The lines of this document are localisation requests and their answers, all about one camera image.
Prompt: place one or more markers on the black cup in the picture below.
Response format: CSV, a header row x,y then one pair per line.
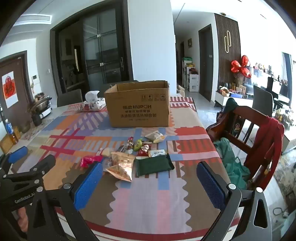
x,y
36,120

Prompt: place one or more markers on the small grey dining chair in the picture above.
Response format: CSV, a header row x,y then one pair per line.
x,y
69,97

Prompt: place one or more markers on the red paper door decoration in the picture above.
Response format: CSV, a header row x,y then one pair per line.
x,y
9,89

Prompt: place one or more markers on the wooden high chair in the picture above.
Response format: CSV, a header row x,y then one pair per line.
x,y
245,115

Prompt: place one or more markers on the cardboard box on floor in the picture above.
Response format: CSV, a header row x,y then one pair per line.
x,y
180,90

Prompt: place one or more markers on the dark green garment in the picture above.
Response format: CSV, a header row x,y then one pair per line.
x,y
230,105

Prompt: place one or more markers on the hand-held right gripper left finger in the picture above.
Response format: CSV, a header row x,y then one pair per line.
x,y
89,185

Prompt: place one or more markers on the pale yellow snack packet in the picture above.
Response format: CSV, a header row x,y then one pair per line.
x,y
105,152

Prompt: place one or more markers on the dark glass sliding doors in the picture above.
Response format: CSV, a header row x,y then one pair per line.
x,y
104,46

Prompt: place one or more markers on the gold wall ornament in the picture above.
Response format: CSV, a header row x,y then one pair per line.
x,y
227,41

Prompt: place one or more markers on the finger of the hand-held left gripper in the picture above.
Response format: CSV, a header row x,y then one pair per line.
x,y
18,154
45,163

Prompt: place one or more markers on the green candy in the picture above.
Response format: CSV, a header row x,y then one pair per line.
x,y
138,144

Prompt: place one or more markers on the red foil balloons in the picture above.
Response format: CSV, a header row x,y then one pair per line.
x,y
238,66

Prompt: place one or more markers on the red garment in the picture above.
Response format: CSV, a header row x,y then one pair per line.
x,y
266,143

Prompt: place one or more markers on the brown entry door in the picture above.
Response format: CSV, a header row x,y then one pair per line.
x,y
22,69

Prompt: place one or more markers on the white storage drawers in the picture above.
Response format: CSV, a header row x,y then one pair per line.
x,y
193,81

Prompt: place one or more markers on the floral tissue box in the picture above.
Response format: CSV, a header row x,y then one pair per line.
x,y
92,105

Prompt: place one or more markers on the person's left hand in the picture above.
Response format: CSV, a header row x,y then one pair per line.
x,y
22,219

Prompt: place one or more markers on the pink red snack packet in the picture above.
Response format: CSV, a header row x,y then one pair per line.
x,y
89,160

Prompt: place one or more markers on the teal green cloth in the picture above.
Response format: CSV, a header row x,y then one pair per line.
x,y
231,162

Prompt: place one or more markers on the brown cardboard box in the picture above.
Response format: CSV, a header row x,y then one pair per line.
x,y
138,111

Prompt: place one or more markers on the blue label bottle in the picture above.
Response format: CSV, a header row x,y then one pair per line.
x,y
9,127

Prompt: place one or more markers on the small white snack packet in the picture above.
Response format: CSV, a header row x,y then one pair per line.
x,y
157,153

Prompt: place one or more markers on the red candy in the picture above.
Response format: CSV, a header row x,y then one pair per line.
x,y
130,142

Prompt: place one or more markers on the floral placemat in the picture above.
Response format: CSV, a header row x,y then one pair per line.
x,y
39,131

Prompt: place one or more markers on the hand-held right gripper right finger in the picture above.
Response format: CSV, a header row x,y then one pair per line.
x,y
210,185

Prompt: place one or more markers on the dark hallway door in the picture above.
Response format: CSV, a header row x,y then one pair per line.
x,y
207,64

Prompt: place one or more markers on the amber bottle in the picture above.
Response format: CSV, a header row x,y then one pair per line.
x,y
13,138

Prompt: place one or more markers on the small red snack packet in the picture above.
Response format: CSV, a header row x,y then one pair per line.
x,y
143,150

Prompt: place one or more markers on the white low cabinet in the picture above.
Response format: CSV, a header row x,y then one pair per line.
x,y
240,100

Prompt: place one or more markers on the colourful patterned tablecloth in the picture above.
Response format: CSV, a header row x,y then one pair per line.
x,y
81,129

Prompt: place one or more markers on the small silver snack packet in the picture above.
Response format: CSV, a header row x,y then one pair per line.
x,y
122,148

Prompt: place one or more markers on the cream snack packet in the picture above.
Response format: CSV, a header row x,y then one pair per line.
x,y
155,136

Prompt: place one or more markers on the orange white snack bag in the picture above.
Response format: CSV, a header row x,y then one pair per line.
x,y
121,165

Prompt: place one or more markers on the dark slatted wall panel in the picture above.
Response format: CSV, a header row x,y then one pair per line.
x,y
219,64

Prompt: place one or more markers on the black chair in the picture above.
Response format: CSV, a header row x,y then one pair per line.
x,y
261,99

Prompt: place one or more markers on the steel electric pot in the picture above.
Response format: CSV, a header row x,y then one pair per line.
x,y
44,107

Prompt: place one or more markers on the dark green snack packet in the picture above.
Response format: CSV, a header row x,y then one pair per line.
x,y
152,165

